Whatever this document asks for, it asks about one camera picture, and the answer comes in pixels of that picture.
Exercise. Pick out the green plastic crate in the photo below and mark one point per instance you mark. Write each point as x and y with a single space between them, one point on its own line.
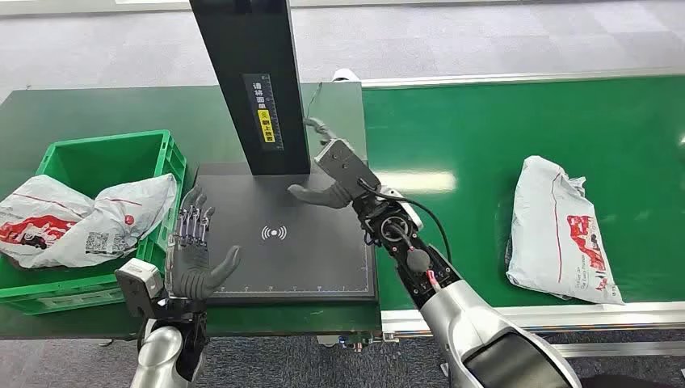
96 158

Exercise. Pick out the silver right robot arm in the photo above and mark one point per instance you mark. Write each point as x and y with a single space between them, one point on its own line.
471 326

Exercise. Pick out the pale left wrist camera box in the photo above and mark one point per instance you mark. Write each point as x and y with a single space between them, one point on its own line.
139 284

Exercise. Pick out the metal connector under table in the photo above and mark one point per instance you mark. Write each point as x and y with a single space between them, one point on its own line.
356 340

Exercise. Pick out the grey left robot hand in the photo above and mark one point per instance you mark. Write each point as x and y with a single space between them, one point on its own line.
190 268

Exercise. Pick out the black inbound scanner machine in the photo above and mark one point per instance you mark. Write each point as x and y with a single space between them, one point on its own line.
299 257

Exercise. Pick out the thin aluminium conveyor rail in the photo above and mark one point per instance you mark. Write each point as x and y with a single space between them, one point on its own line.
508 78

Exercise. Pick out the white mailer bag red print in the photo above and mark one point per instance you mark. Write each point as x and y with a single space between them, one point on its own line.
556 230

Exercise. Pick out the black yellow label sticker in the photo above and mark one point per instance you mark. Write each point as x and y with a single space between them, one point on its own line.
265 112

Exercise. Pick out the white roller end cap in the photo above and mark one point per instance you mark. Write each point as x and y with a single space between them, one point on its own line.
345 76

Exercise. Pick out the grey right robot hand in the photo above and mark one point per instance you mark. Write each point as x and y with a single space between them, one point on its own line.
321 197

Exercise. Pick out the white mailer bag QR code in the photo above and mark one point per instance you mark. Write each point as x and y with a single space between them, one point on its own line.
69 225

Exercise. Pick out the low aluminium frame bar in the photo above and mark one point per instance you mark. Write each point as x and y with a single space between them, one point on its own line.
615 349

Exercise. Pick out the wide aluminium conveyor rail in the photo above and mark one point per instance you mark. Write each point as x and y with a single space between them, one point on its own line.
588 316

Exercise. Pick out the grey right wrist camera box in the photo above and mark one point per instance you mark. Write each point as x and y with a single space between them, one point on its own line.
345 166

